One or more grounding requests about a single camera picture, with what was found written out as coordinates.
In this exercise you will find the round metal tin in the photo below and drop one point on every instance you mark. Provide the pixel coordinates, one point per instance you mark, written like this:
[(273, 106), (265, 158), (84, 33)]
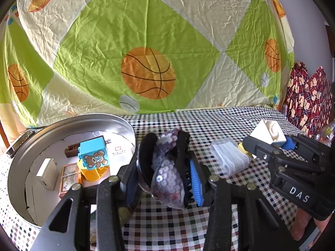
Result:
[(32, 201)]

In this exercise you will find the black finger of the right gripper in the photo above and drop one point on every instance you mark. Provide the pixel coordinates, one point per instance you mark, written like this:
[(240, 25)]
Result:
[(259, 148)]

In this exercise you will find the yellow smiley face toy block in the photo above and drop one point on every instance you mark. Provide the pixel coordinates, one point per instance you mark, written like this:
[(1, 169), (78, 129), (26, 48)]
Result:
[(91, 175)]

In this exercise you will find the clear plastic box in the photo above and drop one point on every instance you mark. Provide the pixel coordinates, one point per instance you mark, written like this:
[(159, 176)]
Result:
[(230, 158)]

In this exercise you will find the white power adapter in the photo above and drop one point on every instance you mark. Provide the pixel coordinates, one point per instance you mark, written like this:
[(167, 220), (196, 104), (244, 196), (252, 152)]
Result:
[(47, 174)]

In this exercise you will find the blue toy block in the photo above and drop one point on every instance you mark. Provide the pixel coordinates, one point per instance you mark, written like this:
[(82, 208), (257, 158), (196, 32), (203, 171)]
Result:
[(93, 153)]

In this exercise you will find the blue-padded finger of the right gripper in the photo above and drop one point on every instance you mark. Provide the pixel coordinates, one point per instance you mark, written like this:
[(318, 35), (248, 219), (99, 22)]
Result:
[(289, 143)]

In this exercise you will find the patterned rectangular box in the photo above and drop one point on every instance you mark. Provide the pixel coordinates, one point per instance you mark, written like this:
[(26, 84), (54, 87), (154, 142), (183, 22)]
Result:
[(120, 150)]

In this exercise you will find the basketball print bed sheet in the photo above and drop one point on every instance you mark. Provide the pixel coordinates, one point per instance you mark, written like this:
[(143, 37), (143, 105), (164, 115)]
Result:
[(63, 58)]

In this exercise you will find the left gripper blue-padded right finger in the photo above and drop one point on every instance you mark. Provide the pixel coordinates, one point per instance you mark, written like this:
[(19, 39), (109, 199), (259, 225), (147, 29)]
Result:
[(211, 191)]

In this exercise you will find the copper makeup palette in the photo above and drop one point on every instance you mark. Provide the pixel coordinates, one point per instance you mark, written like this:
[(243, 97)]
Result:
[(70, 175)]

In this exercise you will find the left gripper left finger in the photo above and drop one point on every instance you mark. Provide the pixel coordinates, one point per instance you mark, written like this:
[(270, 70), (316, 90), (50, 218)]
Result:
[(117, 198)]

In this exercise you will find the black smartphone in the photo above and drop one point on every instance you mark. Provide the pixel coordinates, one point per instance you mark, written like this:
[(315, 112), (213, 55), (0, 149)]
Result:
[(11, 151)]

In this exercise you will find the white sun toy block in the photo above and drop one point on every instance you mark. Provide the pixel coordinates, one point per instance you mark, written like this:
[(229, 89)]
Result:
[(270, 132)]

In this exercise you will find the checkered tablecloth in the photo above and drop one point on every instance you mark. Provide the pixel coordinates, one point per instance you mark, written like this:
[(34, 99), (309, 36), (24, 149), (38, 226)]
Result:
[(154, 226)]

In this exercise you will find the yellow toy cube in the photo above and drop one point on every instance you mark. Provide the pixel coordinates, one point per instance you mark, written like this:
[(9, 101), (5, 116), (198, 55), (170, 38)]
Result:
[(241, 148)]

